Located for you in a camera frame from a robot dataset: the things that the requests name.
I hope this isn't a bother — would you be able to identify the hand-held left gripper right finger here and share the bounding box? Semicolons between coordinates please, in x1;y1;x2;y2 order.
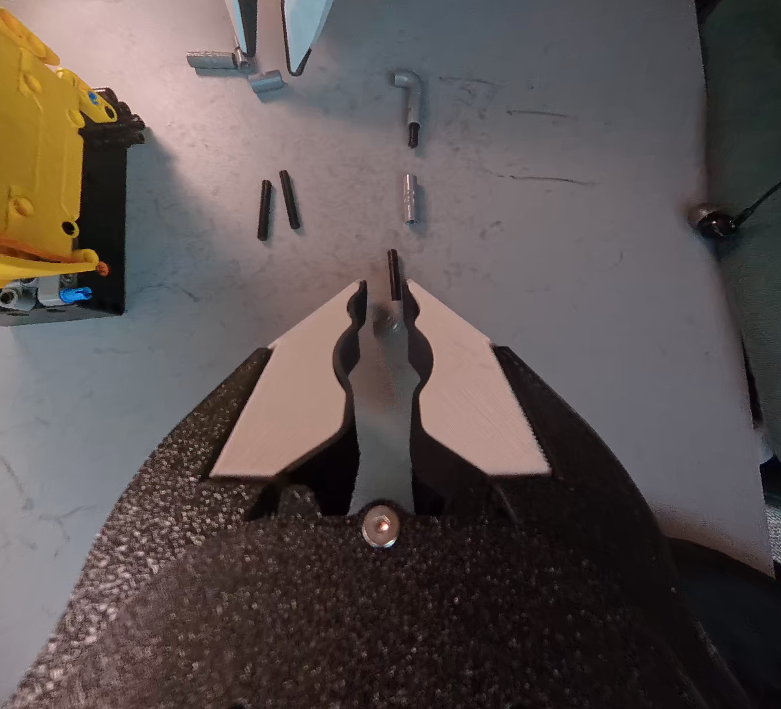
403;279;553;517

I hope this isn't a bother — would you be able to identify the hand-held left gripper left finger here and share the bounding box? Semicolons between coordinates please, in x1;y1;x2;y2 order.
209;280;369;517

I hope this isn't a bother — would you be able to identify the yellow lego robot model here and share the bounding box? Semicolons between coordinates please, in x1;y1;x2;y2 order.
0;7;147;328

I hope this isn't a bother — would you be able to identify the black wired earphone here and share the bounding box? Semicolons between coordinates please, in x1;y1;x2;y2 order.
688;181;781;241

